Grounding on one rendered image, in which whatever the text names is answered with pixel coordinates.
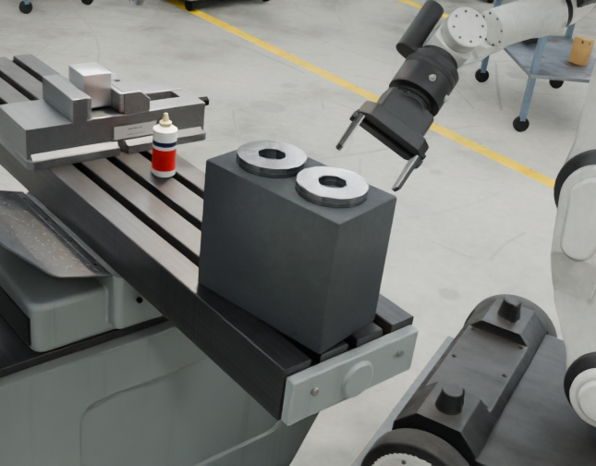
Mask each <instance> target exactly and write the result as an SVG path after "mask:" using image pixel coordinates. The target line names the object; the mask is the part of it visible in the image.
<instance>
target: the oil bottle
mask: <svg viewBox="0 0 596 466"><path fill-rule="evenodd" d="M176 142H177V127H175V126H173V125H172V121H170V120H169V118H168V114H167V113H164V117H163V119H162V120H160V124H158V125H156V126H154V127H153V136H152V173H153V174H154V175H155V176H156V177H159V178H170V177H172V176H173V175H174V174H175V173H176Z"/></svg>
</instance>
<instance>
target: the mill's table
mask: <svg viewBox="0 0 596 466"><path fill-rule="evenodd" d="M50 75H61V74H60V73H58V72H57V71H55V70H54V69H52V68H51V67H49V66H48V65H46V64H45V63H44V62H43V61H41V60H40V59H38V58H37V57H35V56H34V55H32V54H27V55H14V56H13V58H7V57H5V56H3V57H0V104H13V103H20V102H28V101H34V100H41V99H43V76H50ZM0 165H1V166H2V167H3V168H4V169H5V170H6V171H7V172H8V173H9V174H10V175H11V176H13V177H14V178H15V179H16V180H17V181H18V182H19V183H20V184H21V185H22V186H24V187H25V188H26V189H27V190H28V191H29V192H30V193H31V194H32V195H33V196H34V197H36V198H37V199H38V200H39V201H40V202H41V203H42V204H43V205H44V206H45V207H46V208H48V209H49V210H50V211H51V212H52V213H53V214H54V215H55V216H56V217H57V218H58V219H60V220H61V221H62V222H63V223H64V224H65V225H66V226H67V227H68V228H69V229H70V230H72V231H73V232H74V233H75V234H76V235H77V236H78V237H79V238H80V239H81V240H83V241H84V242H85V243H86V244H87V245H88V246H89V247H90V248H91V249H92V250H93V251H95V252H96V253H97V254H98V255H99V256H100V257H101V258H102V259H103V260H104V261H105V262H106V263H108V264H109V265H110V266H111V267H112V268H113V269H114V270H115V271H116V272H117V273H118V274H120V275H121V276H122V277H123V278H124V279H125V280H126V281H127V282H128V283H129V284H130V285H131V286H132V287H133V288H134V289H135V290H137V291H138V293H139V294H140V295H142V296H143V297H144V298H145V299H146V300H147V301H148V302H149V303H150V304H151V305H152V306H154V307H155V308H156V309H157V310H158V311H159V312H160V313H161V314H162V315H163V316H164V317H166V318H167V319H168V320H169V321H170V322H171V323H172V324H173V325H174V326H175V327H176V328H178V329H179V330H180V331H181V332H182V333H183V334H184V335H185V336H186V337H187V338H188V339H190V340H191V341H192V342H193V343H194V344H195V345H196V346H197V347H198V348H199V349H200V350H202V351H203V352H204V353H205V354H206V355H207V356H208V357H209V358H210V359H211V360H212V361H214V362H215V363H216V364H217V365H218V366H219V367H220V368H221V369H222V370H223V371H224V372H226V373H227V374H228V375H229V376H230V377H231V378H232V379H233V380H234V381H235V382H236V383H238V384H239V385H240V386H241V387H242V388H243V389H244V390H245V391H246V392H247V393H249V394H250V395H251V396H252V397H253V398H254V399H255V400H256V401H257V402H258V403H259V404H261V405H262V406H263V407H264V408H265V409H266V410H267V411H268V412H269V413H270V414H271V415H273V417H274V418H275V419H276V420H277V421H278V420H281V419H282V421H283V422H284V423H285V424H286V425H291V424H293V423H297V422H299V421H301V420H303V419H305V418H307V417H309V416H311V415H313V414H315V413H317V412H319V411H323V410H325V409H327V408H330V407H332V406H334V405H335V404H338V403H340V402H342V401H344V400H347V399H350V398H354V397H356V396H358V395H359V394H361V393H362V392H363V391H364V390H366V389H368V388H370V387H373V386H376V385H378V384H380V383H381V382H383V381H385V380H388V379H390V378H392V377H394V376H396V375H398V374H402V373H403V372H405V371H407V370H409V369H410V367H411V363H412V358H413V354H414V349H415V346H416V341H417V336H418V333H419V330H418V328H416V327H415V326H413V325H412V323H413V318H414V316H412V315H411V314H410V313H408V312H406V311H405V310H403V309H402V308H400V307H399V306H397V305H396V304H394V303H393V302H392V301H390V300H388V299H387V298H386V297H385V296H383V295H382V294H379V299H378V304H377V309H376V314H375V318H374V320H373V321H372V322H370V323H369V324H367V325H365V326H363V327H362V328H361V329H359V330H358V331H356V332H355V333H353V334H352V335H350V336H348V337H346V338H345V339H343V340H342V341H340V342H338V343H337V344H335V345H334V346H332V347H331V348H330V349H328V350H326V351H325V352H323V353H322V354H318V353H316V352H314V351H313V350H311V349H309V348H307V347H305V346H304V345H302V344H300V343H299V342H297V341H296V340H294V339H293V338H291V337H289V336H287V335H285V334H284V333H282V332H280V331H279V330H277V329H275V328H274V327H272V326H270V325H268V324H266V323H265V322H264V321H262V320H261V319H259V318H257V317H256V316H254V315H252V314H251V313H248V312H247V311H245V310H243V309H242V308H240V307H238V306H237V305H236V304H234V303H233V302H231V301H229V300H227V299H225V298H223V297H222V296H220V295H218V294H217V293H215V292H213V291H212V290H210V289H208V288H206V287H205V286H203V285H202V284H200V283H199V281H198V276H199V262H200V248H201V222H202V208H203V194H204V180H205V173H204V172H202V171H201V170H199V169H198V168H197V167H196V166H194V165H192V164H191V163H190V162H188V161H187V160H185V159H184V158H182V157H181V156H179V155H178V154H177V155H176V173H175V174H174V175H173V176H172V177H170V178H159V177H156V176H155V175H154V174H153V173H152V150H149V151H143V152H137V153H127V152H125V151H120V155H118V156H112V157H107V158H102V159H97V160H91V161H86V162H81V163H76V164H71V165H65V166H56V167H50V168H45V169H40V170H28V169H26V168H25V167H24V166H23V165H22V164H21V163H20V162H19V161H18V160H17V159H16V158H15V157H14V156H13V155H12V154H11V153H10V152H9V151H8V150H7V149H6V148H5V147H4V146H3V145H2V144H1V143H0Z"/></svg>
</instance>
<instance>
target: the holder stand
mask: <svg viewBox="0 0 596 466"><path fill-rule="evenodd" d="M396 200H397V198H396V196H395V195H393V194H391V193H389V192H386V191H384V190H381V189H378V188H376V187H374V186H372V185H370V184H369V183H368V182H367V181H366V180H365V178H363V177H361V176H360V175H358V174H356V173H355V172H351V171H348V170H345V169H343V168H338V167H331V166H327V165H325V164H323V163H320V162H318V161H316V160H314V159H311V158H309V157H308V156H306V154H304V152H303V151H301V150H300V149H299V148H298V147H296V146H294V145H290V144H287V143H284V142H280V141H271V140H264V141H250V142H246V143H244V144H242V145H241V146H239V147H238V149H236V150H234V151H232V152H229V153H224V154H221V155H218V156H215V157H213V158H210V159H207V161H206V167H205V180H204V194H203V208H202V222H201V248H200V262H199V276H198V281H199V283H200V284H202V285H203V286H205V287H206V288H208V289H210V290H212V291H213V292H215V293H217V294H218V295H220V296H222V297H223V298H225V299H227V300H229V301H231V302H233V303H234V304H236V305H237V306H238V307H240V308H242V309H243V310H245V311H247V312H248V313H251V314H252V315H254V316H256V317H257V318H259V319H261V320H262V321H264V322H265V323H266V324H268V325H270V326H272V327H274V328H275V329H277V330H279V331H280V332H282V333H284V334H285V335H287V336H289V337H291V338H293V339H294V340H296V341H297V342H299V343H300V344H302V345H304V346H305V347H307V348H309V349H310V350H313V351H314V352H316V353H318V354H322V353H323V352H325V351H326V350H328V349H330V348H331V347H332V346H334V345H335V344H337V343H338V342H340V341H342V340H343V339H345V338H346V337H348V336H350V335H352V334H353V333H355V332H356V331H358V330H359V329H361V328H362V327H363V326H365V325H367V324H369V323H370V322H372V321H373V320H374V318H375V314H376V309H377V304H378V299H379V294H380V289H381V284H382V279H383V270H384V265H385V259H386V254H387V250H388V244H389V239H390V235H391V229H392V224H393V219H394V214H395V205H396Z"/></svg>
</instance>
